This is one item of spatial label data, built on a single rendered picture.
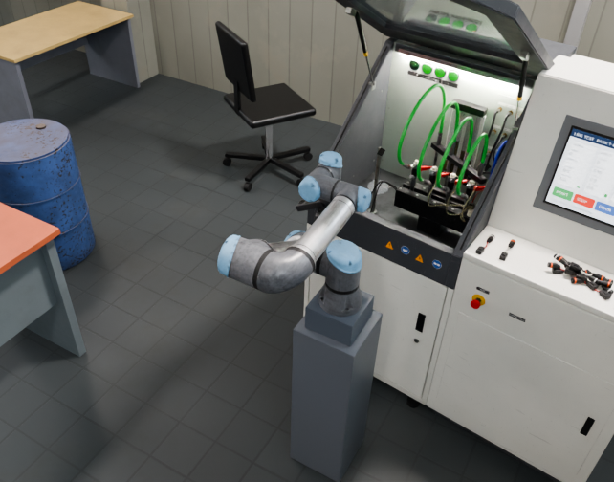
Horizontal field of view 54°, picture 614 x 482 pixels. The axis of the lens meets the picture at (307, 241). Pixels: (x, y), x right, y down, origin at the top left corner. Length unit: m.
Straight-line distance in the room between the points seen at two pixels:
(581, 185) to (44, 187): 2.57
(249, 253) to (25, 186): 2.03
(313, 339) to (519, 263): 0.79
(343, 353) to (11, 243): 1.45
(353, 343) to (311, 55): 3.31
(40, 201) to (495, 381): 2.43
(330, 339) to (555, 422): 0.99
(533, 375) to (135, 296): 2.12
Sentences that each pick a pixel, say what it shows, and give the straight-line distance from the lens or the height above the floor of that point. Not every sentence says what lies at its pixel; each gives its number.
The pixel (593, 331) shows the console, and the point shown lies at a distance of 2.28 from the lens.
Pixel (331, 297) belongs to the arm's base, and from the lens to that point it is 2.03.
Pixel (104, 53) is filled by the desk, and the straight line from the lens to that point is 6.02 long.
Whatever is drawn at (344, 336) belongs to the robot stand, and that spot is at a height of 0.84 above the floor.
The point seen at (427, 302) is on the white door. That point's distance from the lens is 2.49.
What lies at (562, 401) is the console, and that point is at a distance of 2.53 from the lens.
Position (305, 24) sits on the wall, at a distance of 5.00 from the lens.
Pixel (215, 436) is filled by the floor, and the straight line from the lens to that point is 2.85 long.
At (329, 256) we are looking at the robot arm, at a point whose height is 1.12.
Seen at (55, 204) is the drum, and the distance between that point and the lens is 3.54.
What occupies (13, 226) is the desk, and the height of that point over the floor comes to 0.78.
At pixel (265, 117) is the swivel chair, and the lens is 4.03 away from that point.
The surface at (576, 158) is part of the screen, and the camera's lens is 2.30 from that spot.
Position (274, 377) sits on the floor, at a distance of 3.03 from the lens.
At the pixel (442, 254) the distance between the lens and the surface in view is 2.32.
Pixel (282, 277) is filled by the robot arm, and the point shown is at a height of 1.31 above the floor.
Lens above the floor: 2.36
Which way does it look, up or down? 38 degrees down
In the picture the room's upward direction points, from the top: 2 degrees clockwise
